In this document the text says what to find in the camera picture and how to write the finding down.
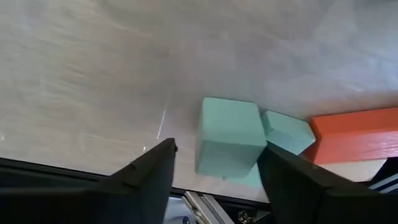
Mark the silver bracket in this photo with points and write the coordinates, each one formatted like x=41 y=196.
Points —
x=202 y=208

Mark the tan wooden block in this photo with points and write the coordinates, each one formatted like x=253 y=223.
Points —
x=351 y=170

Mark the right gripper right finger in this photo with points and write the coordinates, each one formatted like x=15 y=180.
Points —
x=311 y=199

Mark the teal wooden block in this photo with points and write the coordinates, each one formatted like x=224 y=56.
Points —
x=230 y=133
x=287 y=132

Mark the red wooden block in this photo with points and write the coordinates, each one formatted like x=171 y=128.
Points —
x=354 y=133

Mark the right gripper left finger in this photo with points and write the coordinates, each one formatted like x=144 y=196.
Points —
x=140 y=193

